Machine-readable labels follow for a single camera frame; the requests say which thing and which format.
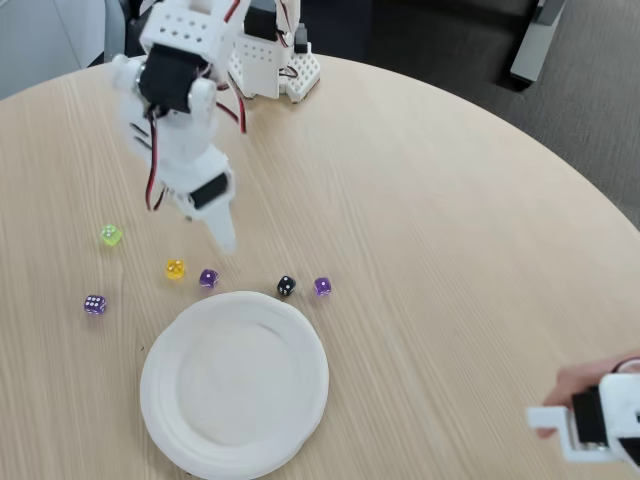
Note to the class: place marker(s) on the purple translucent die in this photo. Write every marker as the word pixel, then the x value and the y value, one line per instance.
pixel 209 278
pixel 323 286
pixel 94 304

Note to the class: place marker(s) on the yellow translucent die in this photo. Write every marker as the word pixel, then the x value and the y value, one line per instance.
pixel 175 269

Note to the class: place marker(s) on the white paper plate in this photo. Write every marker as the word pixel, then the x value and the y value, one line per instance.
pixel 235 385

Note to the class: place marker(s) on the person's hand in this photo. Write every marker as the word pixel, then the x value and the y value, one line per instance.
pixel 580 380

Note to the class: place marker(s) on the black die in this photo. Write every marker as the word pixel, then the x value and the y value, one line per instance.
pixel 286 286

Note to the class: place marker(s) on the lime translucent die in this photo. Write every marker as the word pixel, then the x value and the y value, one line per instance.
pixel 110 235

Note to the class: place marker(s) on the dark grey chair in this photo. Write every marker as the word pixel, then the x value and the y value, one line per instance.
pixel 132 32

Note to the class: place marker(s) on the light grey cabinet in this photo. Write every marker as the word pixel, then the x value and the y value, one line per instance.
pixel 40 40

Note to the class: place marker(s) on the grey desk leg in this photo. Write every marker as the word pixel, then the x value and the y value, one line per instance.
pixel 532 45

